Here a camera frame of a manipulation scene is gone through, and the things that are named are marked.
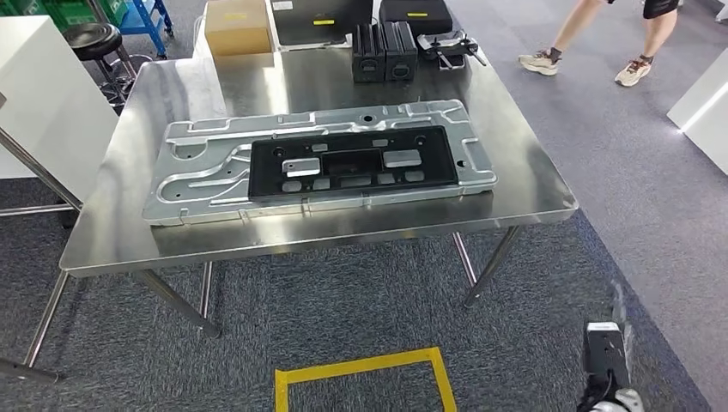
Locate black plastic plate frame part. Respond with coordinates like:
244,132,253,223
248,124,461,201

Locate stainless steel workbench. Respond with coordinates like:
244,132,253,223
22,48,580,370

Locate blue metal shelf rack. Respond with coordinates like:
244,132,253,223
116,0,174,60

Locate black ribbed box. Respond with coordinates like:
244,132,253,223
351,22,388,83
382,21,419,82

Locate stamped grey metal panel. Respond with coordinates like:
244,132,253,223
142,99,499,227

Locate flat black case yellow label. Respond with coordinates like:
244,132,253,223
271,0,377,53

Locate metal clamp tool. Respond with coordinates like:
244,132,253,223
416,31,488,72

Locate rounded black case yellow label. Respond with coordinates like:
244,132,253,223
379,0,454,39

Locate brown cardboard box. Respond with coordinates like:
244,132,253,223
204,0,274,57

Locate person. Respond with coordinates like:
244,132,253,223
519,0,681,88

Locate black round stool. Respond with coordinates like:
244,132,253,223
62,22,155,112

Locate white cabinet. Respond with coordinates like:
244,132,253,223
666,48,728,178
0,15,120,182

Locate green plastic crates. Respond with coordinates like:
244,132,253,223
0,0,130,33

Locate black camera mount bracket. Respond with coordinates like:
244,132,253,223
575,372,616,412

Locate steel tube frame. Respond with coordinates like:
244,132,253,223
0,90,85,218

